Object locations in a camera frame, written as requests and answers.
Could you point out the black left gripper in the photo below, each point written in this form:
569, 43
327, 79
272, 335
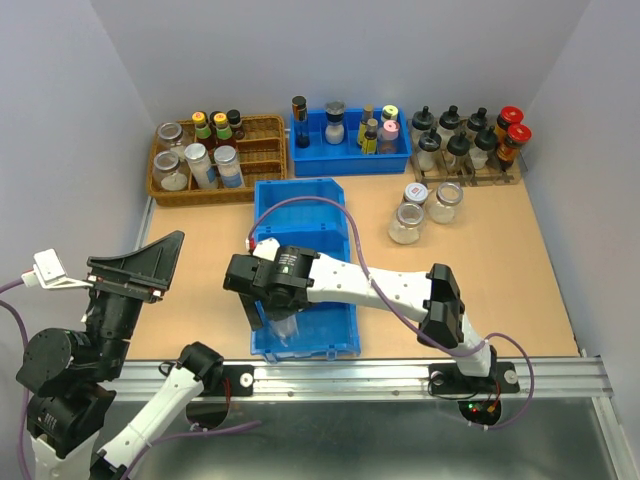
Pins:
154, 262

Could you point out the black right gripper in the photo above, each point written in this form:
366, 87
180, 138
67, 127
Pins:
271, 310

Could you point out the tall silver-lid glass jar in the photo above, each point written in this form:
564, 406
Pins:
285, 329

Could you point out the round open-top glass jar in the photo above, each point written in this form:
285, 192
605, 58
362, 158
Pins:
406, 224

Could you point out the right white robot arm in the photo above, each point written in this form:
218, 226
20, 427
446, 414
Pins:
275, 282

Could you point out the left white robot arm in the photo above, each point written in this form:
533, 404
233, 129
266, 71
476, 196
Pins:
66, 370

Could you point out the round glass jar in basket front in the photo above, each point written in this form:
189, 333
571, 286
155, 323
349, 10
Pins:
169, 173

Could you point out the round glass jar in basket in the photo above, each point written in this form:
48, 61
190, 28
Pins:
169, 173
173, 137

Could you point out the brown wicker basket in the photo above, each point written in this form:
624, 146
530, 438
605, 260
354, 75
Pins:
262, 157

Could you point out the tall silver-lid salt jar left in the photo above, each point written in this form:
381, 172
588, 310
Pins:
201, 167

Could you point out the tall silver-lid salt jar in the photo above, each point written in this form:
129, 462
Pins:
201, 167
227, 161

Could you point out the blue three-compartment plastic bin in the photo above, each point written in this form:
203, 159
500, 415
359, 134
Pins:
304, 213

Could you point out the tall silver-lid salt jar right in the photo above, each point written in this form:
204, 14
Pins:
227, 161

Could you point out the round glass jar in basket back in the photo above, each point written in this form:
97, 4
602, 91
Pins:
173, 137

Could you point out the yellow-cap green-label sauce bottle left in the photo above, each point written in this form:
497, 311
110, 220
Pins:
203, 131

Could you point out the yellow-cap green-label sauce bottle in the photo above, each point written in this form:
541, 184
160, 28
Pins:
224, 133
203, 131

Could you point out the yellow-cap green-label sauce bottle right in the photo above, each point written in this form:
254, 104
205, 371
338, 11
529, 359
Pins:
224, 133

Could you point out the dark-cap brown sauce bottle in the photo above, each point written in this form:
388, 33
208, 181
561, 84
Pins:
236, 123

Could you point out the blue plastic tray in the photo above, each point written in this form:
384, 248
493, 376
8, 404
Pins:
323, 159

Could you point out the red-white-lid chili jar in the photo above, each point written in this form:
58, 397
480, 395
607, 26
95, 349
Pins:
415, 193

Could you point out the yellow-label bottle front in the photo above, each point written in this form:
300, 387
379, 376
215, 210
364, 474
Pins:
369, 142

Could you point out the yellow-label bottle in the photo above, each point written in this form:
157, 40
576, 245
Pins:
367, 114
369, 142

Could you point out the tall black-cap grinder bottle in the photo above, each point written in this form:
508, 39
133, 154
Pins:
301, 126

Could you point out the round open glass jar right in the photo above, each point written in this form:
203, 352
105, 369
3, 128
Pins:
443, 202

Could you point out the silver-top salt shaker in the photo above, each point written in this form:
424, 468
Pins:
334, 131

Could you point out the pink-lid jar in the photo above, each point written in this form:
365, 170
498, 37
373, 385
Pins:
387, 138

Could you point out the yellow-label bottle back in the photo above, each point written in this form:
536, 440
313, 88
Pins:
367, 114

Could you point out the green-lid jar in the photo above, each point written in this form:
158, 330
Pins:
389, 112

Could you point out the black-cap dispenser bottle front left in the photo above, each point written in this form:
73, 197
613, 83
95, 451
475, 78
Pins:
429, 147

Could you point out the black-cap dispenser bottle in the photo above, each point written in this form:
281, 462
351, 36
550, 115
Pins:
421, 122
477, 121
484, 143
448, 122
455, 152
429, 147

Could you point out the black-cap dispenser bottle back left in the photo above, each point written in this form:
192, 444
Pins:
421, 122

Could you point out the clear acrylic bottle rack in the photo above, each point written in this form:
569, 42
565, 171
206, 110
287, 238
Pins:
492, 174

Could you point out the black-cap dispenser bottle front middle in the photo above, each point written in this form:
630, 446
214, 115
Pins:
455, 152

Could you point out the black-cap dispenser bottle back middle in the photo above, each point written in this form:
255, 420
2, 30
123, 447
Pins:
448, 122

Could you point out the black-cap dispenser bottle front right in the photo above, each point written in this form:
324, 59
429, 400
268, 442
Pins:
484, 143

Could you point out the black-cap dispenser bottle back right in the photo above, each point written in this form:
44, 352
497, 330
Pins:
477, 121

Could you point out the red-lid sauce jar front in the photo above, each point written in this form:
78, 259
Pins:
517, 136

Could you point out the red-lid sauce jar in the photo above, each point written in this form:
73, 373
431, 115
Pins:
517, 136
508, 116

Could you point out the red-lid sauce jar back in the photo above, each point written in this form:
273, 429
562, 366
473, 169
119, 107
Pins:
508, 116

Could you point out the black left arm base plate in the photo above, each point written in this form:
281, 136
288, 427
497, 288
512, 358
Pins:
235, 380

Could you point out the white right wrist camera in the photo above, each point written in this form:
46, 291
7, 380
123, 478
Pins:
265, 249

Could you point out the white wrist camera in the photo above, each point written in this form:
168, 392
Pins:
48, 273
265, 249

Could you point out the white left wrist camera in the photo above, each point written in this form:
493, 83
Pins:
48, 273

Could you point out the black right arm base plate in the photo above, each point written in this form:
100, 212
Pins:
446, 379

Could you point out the aluminium table edge rail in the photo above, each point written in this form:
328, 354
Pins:
406, 379

